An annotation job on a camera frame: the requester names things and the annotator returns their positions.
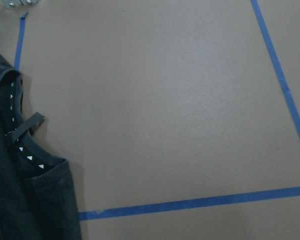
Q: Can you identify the black graphic t-shirt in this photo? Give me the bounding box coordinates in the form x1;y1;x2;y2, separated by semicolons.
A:
0;55;82;240

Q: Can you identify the brown paper table cover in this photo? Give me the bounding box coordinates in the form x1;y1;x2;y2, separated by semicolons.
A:
0;0;300;240

